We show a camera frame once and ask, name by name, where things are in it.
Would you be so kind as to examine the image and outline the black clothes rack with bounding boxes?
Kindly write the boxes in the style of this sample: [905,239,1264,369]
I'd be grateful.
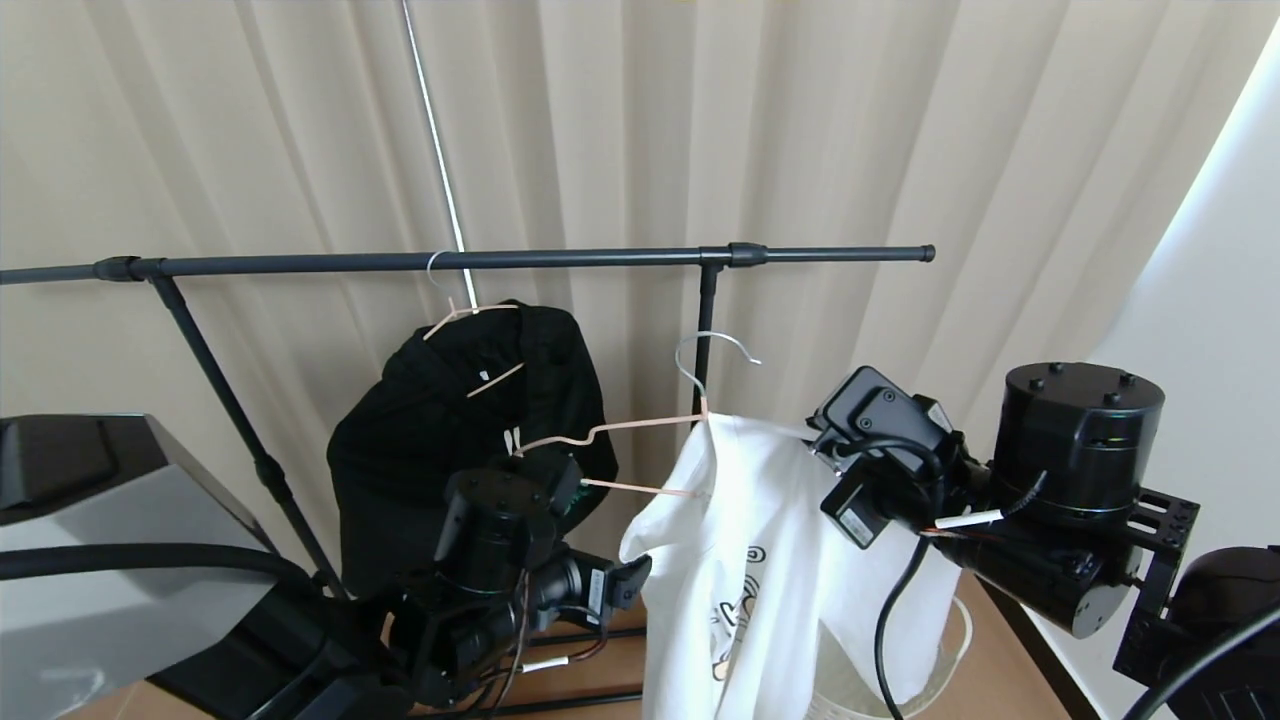
[0,243,936,720]

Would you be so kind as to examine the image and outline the beige curtain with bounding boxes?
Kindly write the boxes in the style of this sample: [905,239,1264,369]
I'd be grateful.
[0,0,1280,601]

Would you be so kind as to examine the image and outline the black cable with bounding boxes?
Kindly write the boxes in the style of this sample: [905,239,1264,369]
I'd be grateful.
[0,543,316,601]
[873,438,1280,720]

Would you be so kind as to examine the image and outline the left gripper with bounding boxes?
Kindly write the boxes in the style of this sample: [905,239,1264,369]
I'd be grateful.
[530,545,653,633]

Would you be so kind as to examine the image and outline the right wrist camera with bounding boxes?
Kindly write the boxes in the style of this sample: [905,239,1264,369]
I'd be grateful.
[808,365,963,473]

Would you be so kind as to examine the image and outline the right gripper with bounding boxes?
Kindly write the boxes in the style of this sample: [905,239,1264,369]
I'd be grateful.
[820,468,1143,641]

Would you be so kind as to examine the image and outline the white laundry basket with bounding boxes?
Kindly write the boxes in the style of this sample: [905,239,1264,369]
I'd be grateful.
[805,595,973,720]

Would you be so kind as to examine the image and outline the black shorts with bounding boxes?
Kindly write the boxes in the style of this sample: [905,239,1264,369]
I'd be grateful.
[326,300,618,601]

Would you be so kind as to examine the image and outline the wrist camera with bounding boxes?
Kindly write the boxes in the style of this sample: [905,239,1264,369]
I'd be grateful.
[515,448,586,516]
[808,365,963,473]

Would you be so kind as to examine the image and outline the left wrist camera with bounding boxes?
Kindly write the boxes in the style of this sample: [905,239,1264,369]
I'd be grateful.
[515,448,586,516]

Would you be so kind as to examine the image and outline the white garment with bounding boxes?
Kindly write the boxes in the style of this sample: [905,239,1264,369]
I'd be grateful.
[620,412,961,720]

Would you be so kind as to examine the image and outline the pink clothes hanger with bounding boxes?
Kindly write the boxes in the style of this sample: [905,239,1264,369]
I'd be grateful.
[515,330,763,498]
[422,250,526,399]

